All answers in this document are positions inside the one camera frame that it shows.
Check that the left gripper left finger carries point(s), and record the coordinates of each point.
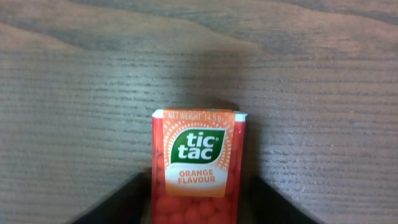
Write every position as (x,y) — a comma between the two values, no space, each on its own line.
(124,208)

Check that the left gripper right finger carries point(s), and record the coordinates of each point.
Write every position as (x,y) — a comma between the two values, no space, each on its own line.
(273,208)

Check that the orange candy box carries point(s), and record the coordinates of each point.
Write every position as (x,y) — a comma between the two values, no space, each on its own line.
(196,149)

